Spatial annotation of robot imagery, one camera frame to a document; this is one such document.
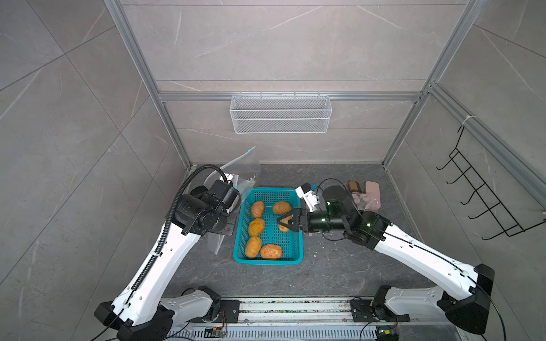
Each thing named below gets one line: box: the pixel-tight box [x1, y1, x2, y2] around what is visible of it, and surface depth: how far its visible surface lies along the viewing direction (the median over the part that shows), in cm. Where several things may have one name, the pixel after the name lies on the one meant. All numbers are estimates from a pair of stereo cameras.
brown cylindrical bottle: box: [348, 179, 363, 194], surface depth 109 cm
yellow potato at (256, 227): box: [248, 218, 266, 238], surface depth 92 cm
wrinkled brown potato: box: [259, 243, 283, 260], surface depth 85 cm
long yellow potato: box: [244, 235, 262, 259], surface depth 86 cm
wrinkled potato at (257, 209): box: [250, 201, 266, 219], surface depth 98 cm
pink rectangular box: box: [365, 180, 382, 211], surface depth 106 cm
